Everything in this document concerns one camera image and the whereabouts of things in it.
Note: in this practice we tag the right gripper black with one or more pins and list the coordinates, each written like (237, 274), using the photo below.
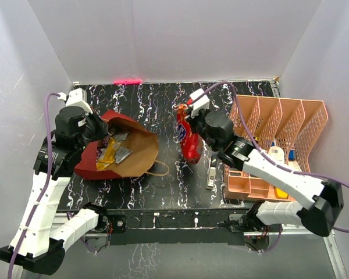
(192, 120)

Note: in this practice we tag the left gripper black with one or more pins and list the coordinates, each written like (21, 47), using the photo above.
(101, 125)

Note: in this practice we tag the red cookie snack bag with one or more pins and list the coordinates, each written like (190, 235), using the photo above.
(191, 143)

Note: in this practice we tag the red brown paper bag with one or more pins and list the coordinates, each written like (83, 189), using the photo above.
(132, 135)

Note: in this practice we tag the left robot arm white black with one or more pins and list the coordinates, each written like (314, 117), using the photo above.
(37, 247)

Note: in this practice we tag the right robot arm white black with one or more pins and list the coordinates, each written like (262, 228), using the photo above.
(317, 203)

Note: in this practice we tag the yellow snack packet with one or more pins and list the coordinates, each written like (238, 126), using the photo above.
(106, 153)

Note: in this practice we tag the grey foil snack packet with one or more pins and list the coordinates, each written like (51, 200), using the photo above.
(121, 153)

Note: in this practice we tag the black silver stapler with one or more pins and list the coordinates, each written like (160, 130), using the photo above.
(211, 174)

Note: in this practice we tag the pink tape strip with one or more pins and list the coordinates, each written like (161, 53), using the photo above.
(127, 81)

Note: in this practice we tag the white lotion bottle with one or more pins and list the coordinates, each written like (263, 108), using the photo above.
(277, 154)

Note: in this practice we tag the peach plastic desk organizer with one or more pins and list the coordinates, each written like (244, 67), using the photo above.
(287, 123)

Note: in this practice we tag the blue small box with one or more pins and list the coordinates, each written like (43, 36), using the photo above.
(292, 155)

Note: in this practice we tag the white red card box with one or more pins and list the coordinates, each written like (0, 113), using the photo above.
(294, 165)

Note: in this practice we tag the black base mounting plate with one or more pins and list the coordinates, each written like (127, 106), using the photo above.
(176, 226)

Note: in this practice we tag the yellow sticky note pad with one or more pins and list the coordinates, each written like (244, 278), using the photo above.
(280, 194)

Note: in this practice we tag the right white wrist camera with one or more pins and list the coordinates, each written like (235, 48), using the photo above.
(198, 100)

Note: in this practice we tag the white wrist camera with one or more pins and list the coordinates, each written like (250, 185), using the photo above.
(198, 100)
(77, 97)

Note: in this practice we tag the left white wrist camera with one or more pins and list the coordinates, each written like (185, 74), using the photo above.
(77, 97)

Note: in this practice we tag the aluminium front rail frame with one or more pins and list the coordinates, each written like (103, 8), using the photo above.
(294, 253)

